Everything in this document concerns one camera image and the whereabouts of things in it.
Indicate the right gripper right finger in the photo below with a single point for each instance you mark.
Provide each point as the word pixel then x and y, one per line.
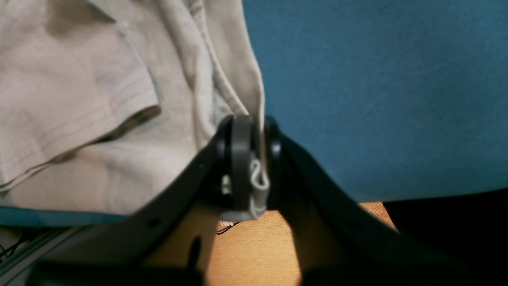
pixel 340 244

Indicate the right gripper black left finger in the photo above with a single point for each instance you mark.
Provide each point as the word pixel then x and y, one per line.
pixel 218 179

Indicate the beige T-shirt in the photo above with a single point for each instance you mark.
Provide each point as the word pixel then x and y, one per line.
pixel 105 102

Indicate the blue table cloth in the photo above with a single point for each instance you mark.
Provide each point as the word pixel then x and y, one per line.
pixel 396 99

